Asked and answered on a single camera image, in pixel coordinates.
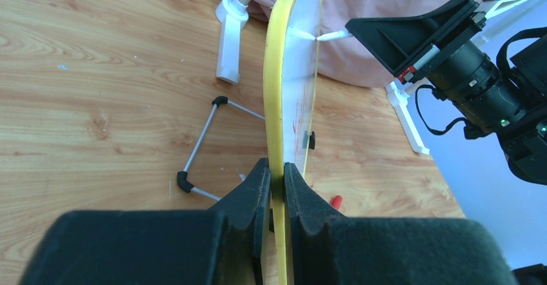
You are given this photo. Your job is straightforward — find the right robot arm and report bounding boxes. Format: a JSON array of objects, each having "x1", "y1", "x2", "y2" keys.
[{"x1": 345, "y1": 0, "x2": 546, "y2": 184}]

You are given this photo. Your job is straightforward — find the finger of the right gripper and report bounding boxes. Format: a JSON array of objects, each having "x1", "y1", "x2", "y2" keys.
[{"x1": 345, "y1": 0, "x2": 479, "y2": 77}]

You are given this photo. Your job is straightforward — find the metal whiteboard stand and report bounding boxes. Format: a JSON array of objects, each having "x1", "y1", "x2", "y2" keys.
[{"x1": 170, "y1": 95, "x2": 265, "y2": 201}]

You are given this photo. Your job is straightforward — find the red marker cap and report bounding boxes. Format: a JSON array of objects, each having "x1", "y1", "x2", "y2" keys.
[{"x1": 330, "y1": 195, "x2": 343, "y2": 210}]

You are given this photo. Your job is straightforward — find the yellow framed whiteboard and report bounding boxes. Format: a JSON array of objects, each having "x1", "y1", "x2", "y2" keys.
[{"x1": 263, "y1": 0, "x2": 323, "y2": 284}]

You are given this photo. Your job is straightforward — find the white marker pen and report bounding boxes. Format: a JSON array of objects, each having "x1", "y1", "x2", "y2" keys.
[{"x1": 315, "y1": 30, "x2": 353, "y2": 42}]

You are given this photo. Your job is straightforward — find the pink shorts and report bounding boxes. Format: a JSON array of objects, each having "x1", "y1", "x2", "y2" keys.
[{"x1": 251, "y1": 0, "x2": 480, "y2": 92}]

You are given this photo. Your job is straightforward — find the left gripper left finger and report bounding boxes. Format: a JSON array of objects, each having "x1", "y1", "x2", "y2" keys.
[{"x1": 19, "y1": 158, "x2": 270, "y2": 284}]

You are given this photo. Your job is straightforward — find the clothes rack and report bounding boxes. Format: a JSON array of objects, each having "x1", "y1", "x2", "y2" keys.
[{"x1": 214, "y1": 0, "x2": 547, "y2": 156}]

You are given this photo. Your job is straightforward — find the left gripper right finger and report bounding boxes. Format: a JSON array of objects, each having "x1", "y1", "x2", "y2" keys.
[{"x1": 284, "y1": 163, "x2": 517, "y2": 284}]

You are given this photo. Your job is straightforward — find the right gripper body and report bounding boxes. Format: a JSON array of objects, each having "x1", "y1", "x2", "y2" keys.
[{"x1": 395, "y1": 0, "x2": 485, "y2": 83}]

